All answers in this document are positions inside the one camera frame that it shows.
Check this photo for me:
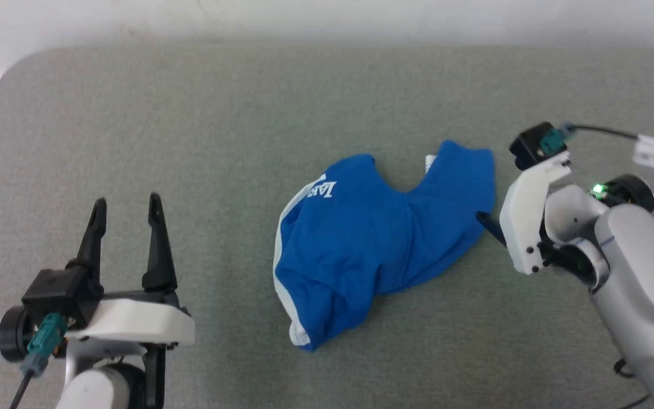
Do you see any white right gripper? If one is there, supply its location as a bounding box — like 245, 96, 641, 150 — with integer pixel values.
476, 154, 572, 276

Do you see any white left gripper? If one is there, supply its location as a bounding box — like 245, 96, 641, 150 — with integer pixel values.
66, 192, 195, 350

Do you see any blue garment with white trim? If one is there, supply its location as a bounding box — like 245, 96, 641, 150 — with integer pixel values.
273, 140, 496, 353

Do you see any grey fabric sofa seat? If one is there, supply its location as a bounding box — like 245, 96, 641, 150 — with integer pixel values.
0, 39, 654, 409

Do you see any black left cable teal plug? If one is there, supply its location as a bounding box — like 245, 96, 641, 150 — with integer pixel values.
9, 312, 69, 409

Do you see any black cable teal plug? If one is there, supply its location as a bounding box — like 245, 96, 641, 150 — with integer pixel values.
560, 122, 654, 154
9, 312, 69, 409

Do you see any black right cable teal plug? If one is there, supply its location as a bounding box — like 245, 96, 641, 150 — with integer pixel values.
560, 122, 654, 154

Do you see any white right cable label tag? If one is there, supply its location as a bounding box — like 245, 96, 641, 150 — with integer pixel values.
634, 135, 654, 169

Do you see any thin black looped cable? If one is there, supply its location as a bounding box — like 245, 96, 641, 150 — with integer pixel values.
613, 358, 652, 409

